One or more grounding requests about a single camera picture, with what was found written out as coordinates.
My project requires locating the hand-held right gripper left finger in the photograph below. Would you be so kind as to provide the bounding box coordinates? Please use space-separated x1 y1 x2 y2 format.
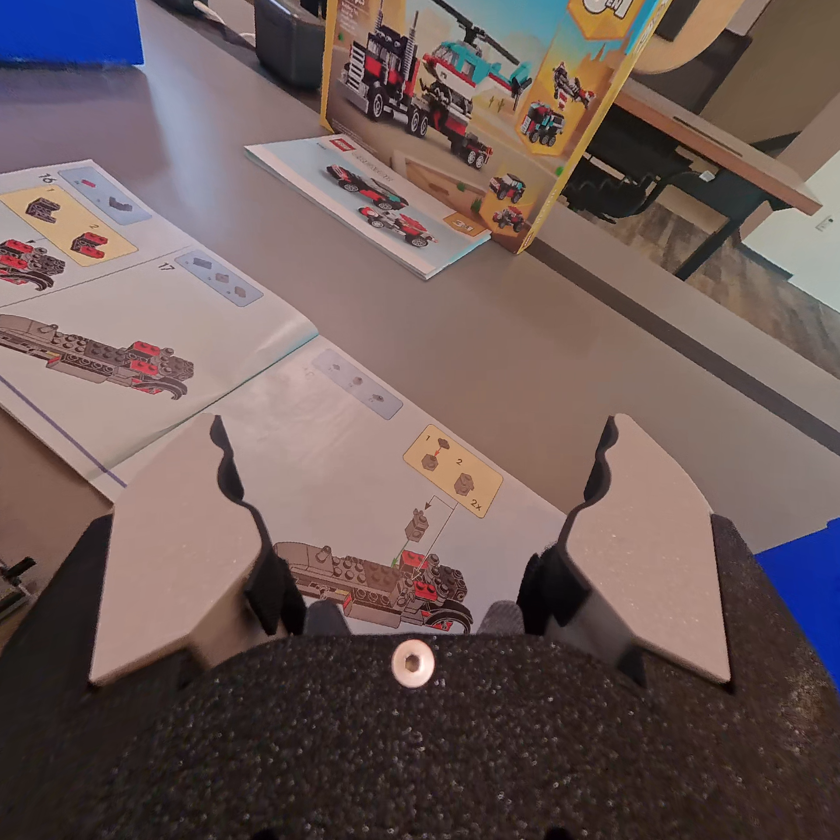
87 413 307 686

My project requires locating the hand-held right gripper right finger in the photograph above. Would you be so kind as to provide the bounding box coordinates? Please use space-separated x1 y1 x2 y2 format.
516 412 732 693

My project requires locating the grey black toy brick model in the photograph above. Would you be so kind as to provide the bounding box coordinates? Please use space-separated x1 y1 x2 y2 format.
0 556 37 614

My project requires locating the brick instruction booklet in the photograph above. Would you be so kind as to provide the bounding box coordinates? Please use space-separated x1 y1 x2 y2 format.
0 159 568 637

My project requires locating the wooden office desk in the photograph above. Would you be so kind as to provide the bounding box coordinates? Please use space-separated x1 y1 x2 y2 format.
564 72 824 282

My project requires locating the blue plastic storage bin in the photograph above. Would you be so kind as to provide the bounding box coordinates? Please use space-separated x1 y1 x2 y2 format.
0 0 145 68
753 517 840 693

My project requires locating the closed light blue instruction booklet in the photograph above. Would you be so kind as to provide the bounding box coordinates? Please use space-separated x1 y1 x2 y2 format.
244 134 493 281

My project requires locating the yellow toy brick set box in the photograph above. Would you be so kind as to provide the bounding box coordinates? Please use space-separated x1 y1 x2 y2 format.
319 0 664 256

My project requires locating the dark grey case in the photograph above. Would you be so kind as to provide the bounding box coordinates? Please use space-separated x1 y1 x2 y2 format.
254 0 328 91

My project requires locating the wood-framed black board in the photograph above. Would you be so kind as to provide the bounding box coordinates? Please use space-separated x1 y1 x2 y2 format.
633 0 753 76

